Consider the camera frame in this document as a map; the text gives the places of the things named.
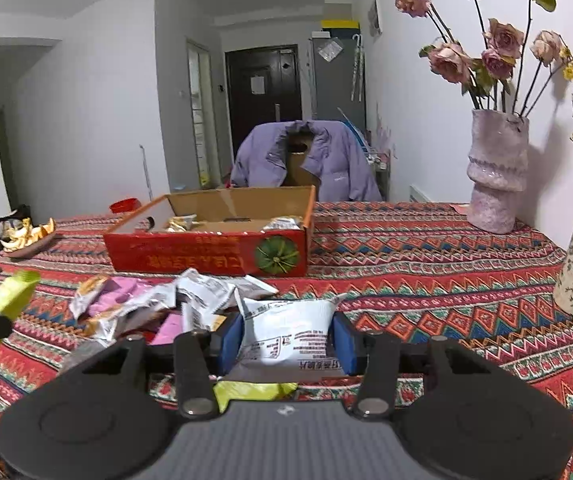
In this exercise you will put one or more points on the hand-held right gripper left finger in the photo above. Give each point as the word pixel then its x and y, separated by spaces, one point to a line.
pixel 231 342

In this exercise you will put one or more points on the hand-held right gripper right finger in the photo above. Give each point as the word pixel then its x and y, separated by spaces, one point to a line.
pixel 344 345

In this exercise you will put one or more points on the yellow-green snack packet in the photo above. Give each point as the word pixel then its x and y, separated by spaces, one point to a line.
pixel 6 295
pixel 251 391

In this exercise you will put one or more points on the white snack packet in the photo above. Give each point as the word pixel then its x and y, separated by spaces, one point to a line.
pixel 286 327

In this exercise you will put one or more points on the pile of snack packets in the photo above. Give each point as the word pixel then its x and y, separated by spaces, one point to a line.
pixel 201 292
pixel 181 223

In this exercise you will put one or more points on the red cardboard box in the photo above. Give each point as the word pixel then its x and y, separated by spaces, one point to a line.
pixel 206 255

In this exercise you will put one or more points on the patterned red tablecloth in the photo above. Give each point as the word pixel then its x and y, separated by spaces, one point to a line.
pixel 426 270

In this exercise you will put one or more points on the red plastic bucket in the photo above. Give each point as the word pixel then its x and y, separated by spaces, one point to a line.
pixel 125 205

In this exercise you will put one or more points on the purple puffer jacket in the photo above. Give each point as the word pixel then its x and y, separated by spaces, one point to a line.
pixel 346 165

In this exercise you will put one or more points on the frosted glass door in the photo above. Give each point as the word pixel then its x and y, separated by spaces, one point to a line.
pixel 199 110

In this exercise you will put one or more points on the dark entrance door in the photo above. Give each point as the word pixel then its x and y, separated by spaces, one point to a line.
pixel 279 100

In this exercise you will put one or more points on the white paper notice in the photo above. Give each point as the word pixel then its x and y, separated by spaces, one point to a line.
pixel 257 85

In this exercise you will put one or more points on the grey refrigerator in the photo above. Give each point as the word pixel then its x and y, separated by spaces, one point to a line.
pixel 334 85

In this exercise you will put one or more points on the hanging folded umbrella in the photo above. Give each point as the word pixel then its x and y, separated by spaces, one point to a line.
pixel 357 70

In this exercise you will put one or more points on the yellow flat box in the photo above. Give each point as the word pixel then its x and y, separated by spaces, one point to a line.
pixel 340 24

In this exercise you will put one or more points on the dried pink roses bouquet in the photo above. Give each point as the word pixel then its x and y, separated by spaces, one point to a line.
pixel 503 37

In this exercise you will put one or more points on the white wall panel box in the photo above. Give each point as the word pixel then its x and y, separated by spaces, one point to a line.
pixel 378 15

